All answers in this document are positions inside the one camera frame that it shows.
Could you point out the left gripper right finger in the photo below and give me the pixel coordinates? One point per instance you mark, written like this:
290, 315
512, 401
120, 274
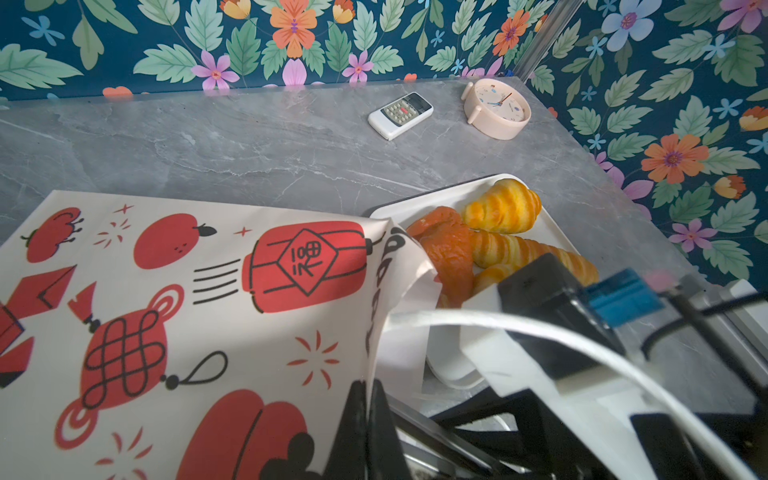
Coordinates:
385, 456

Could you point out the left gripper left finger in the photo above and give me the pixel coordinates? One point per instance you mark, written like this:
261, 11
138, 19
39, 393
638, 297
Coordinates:
348, 456

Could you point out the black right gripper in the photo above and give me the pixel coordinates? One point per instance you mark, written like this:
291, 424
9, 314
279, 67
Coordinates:
519, 437

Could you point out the long twisted fake bread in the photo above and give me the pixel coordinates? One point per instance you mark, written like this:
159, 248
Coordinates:
493, 248

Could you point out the orange-brown fake pastry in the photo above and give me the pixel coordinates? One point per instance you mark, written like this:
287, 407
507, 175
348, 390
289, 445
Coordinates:
446, 240

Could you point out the white and red paper bag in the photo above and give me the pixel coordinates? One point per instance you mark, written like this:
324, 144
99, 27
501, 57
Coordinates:
150, 338

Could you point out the yellow fake croissant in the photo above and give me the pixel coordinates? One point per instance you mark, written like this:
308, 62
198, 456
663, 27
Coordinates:
508, 207

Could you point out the yellow ring fake bread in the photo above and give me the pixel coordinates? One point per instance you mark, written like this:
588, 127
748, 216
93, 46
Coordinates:
492, 275

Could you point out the white rectangular tray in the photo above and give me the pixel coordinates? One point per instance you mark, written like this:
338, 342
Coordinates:
402, 356

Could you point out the white remote control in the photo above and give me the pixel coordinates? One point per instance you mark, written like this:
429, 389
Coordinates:
399, 116

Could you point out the pink round alarm clock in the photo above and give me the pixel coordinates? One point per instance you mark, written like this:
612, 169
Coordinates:
495, 108

